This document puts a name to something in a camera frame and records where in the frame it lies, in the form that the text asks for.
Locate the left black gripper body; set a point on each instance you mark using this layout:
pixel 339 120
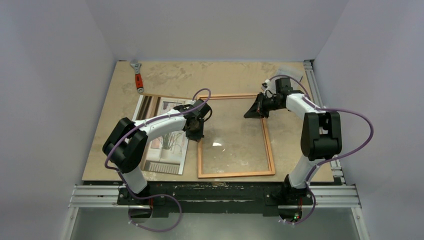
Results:
pixel 197 132

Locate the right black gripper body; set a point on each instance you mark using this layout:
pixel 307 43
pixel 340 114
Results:
pixel 260 105

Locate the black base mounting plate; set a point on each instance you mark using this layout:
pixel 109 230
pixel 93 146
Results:
pixel 270 199

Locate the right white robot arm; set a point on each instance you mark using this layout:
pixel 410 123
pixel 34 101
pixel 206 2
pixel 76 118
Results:
pixel 321 136

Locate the aluminium rail frame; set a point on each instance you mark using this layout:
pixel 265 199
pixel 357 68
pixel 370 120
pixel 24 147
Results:
pixel 100 191

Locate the plant photo print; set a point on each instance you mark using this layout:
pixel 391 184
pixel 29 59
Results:
pixel 165 154

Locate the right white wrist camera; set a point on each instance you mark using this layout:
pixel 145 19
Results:
pixel 268 90

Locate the copper wooden picture frame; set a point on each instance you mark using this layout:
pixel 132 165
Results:
pixel 267 142

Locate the clear plastic screw box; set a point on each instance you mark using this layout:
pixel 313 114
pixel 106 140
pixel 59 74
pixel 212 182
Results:
pixel 290 71

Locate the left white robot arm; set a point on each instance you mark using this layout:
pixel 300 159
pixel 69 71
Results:
pixel 126 144

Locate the red handled adjustable wrench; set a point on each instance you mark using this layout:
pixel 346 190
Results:
pixel 137 75

